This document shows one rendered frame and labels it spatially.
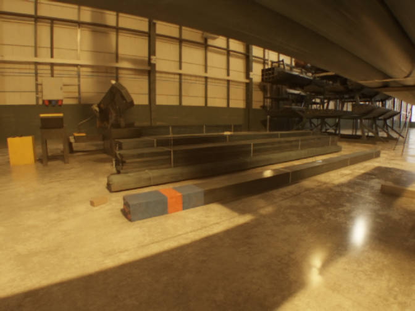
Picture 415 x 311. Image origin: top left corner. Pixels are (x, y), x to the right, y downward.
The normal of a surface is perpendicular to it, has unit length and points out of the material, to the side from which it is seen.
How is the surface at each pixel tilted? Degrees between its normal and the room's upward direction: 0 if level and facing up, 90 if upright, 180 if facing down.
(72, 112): 90
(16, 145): 90
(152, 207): 90
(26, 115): 90
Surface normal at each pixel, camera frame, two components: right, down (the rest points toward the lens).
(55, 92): 0.58, 0.13
